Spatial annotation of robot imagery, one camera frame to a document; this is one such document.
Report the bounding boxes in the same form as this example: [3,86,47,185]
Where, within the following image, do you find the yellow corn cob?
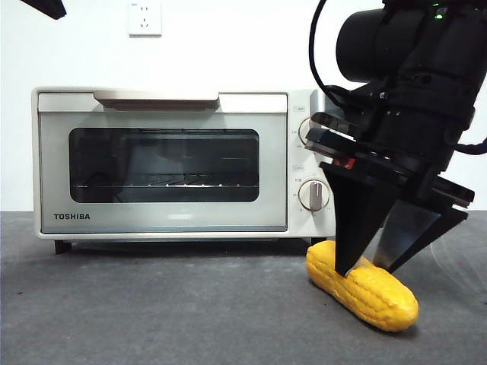
[306,240,419,334]

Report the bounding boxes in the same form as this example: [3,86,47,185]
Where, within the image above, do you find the glass oven door with handle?
[37,90,288,233]

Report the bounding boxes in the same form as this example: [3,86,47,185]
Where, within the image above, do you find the oven temperature knob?
[298,117,315,148]

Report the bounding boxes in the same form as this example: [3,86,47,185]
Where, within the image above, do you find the oven timer knob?
[298,180,333,213]

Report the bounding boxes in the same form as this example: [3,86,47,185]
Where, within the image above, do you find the cream Toshiba toaster oven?
[31,86,338,256]

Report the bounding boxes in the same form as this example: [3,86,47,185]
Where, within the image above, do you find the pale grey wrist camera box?
[309,90,328,117]

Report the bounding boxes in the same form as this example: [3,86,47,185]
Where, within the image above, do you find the white wall socket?
[128,0,163,38]

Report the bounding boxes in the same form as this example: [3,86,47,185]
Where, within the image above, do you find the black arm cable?
[457,136,487,156]

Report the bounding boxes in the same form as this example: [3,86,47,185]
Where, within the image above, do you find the metal wire oven rack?
[72,182,259,189]

